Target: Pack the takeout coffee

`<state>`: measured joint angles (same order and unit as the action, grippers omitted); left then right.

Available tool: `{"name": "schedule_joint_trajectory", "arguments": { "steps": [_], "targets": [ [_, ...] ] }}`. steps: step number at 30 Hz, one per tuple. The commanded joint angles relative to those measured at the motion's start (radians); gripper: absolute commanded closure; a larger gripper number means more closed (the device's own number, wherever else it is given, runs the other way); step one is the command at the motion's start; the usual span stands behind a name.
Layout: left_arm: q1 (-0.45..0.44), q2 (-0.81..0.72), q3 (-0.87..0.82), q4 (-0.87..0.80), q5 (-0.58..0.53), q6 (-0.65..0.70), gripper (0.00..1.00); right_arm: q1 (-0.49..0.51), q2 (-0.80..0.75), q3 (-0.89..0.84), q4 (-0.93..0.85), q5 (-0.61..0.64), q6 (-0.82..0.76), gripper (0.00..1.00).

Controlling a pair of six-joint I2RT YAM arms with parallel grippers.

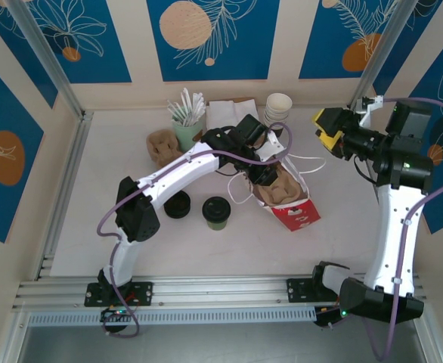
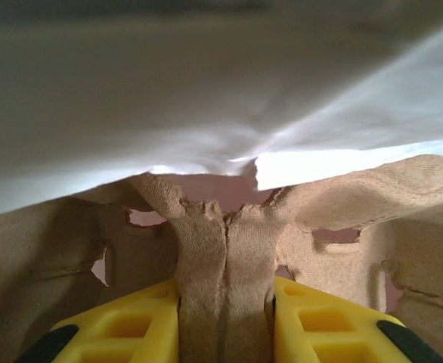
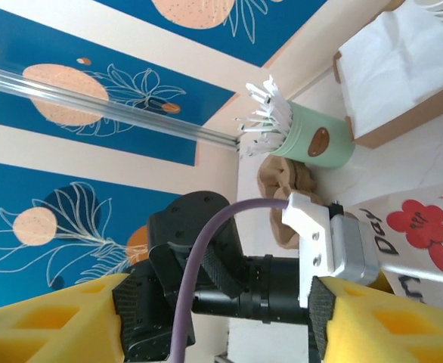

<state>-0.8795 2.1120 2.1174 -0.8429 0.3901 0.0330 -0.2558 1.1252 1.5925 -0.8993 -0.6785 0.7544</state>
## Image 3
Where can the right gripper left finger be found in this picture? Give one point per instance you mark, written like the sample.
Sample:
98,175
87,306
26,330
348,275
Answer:
47,329

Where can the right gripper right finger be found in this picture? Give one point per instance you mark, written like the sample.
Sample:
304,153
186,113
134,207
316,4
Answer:
395,332

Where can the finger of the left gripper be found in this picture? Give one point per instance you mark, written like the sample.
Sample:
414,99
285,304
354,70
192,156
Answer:
382,281

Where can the red white paper bag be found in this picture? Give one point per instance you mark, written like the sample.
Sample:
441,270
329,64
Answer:
425,227

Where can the brown pulp cup carrier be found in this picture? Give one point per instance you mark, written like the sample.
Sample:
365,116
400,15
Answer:
282,174
287,230

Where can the white wrapped straw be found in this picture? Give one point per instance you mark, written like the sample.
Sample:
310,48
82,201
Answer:
261,96
255,126
276,98

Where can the green straw holder cup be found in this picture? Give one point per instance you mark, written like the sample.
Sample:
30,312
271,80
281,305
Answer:
301,128

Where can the cardboard napkin box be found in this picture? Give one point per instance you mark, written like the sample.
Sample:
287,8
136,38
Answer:
395,132

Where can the white napkin stack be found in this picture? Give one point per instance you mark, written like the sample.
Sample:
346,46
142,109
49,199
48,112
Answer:
395,64

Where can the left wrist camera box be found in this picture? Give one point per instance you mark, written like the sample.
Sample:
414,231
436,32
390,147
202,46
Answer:
312,234

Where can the aluminium frame post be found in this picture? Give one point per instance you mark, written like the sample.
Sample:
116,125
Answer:
93,109

